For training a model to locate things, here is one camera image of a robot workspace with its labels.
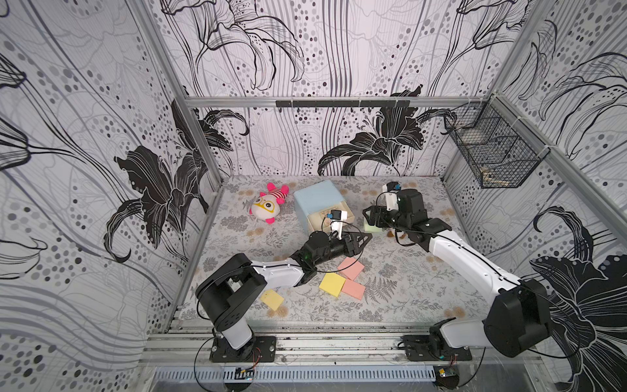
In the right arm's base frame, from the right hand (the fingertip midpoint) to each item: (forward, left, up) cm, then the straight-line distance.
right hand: (374, 209), depth 84 cm
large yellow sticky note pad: (-20, +15, -19) cm, 31 cm away
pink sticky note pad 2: (-22, +8, -18) cm, 29 cm away
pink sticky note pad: (-15, +7, -17) cm, 24 cm away
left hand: (-12, +3, -1) cm, 12 cm away
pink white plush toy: (+11, +42, -11) cm, 45 cm away
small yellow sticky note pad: (-25, +36, -18) cm, 48 cm away
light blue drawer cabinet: (+7, +22, -5) cm, 23 cm away
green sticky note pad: (-9, +3, +1) cm, 10 cm away
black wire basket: (+20, -48, +9) cm, 53 cm away
